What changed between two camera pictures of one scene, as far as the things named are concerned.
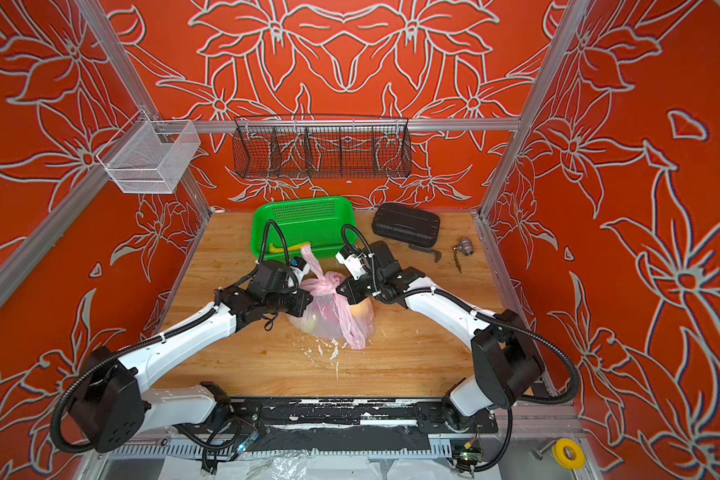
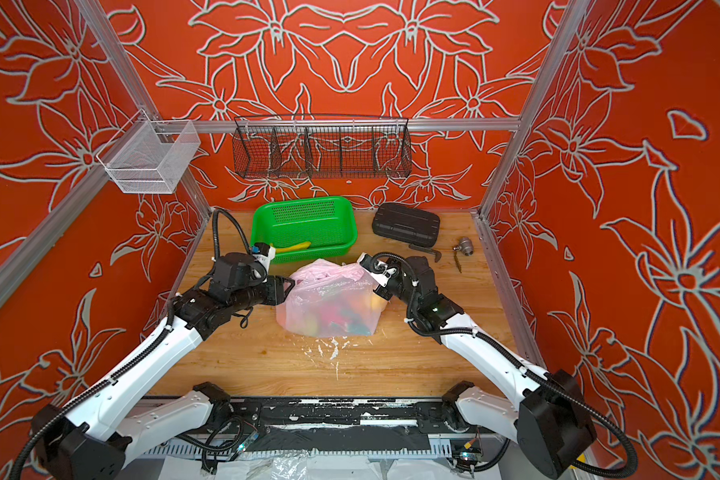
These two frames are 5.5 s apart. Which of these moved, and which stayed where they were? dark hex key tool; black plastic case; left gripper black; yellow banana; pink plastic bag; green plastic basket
Moved: left gripper black; pink plastic bag
Stayed: dark hex key tool; black plastic case; green plastic basket; yellow banana
